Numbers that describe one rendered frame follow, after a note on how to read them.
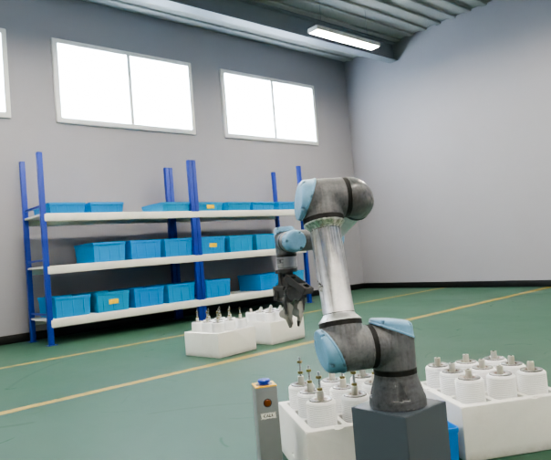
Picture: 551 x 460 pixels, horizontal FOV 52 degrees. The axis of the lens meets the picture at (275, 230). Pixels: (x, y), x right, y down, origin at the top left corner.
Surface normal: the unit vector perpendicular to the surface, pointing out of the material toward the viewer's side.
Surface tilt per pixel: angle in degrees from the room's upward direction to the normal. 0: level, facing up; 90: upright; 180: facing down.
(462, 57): 90
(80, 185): 90
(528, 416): 90
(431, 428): 90
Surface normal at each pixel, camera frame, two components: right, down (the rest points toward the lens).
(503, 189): -0.76, 0.04
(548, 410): 0.17, -0.05
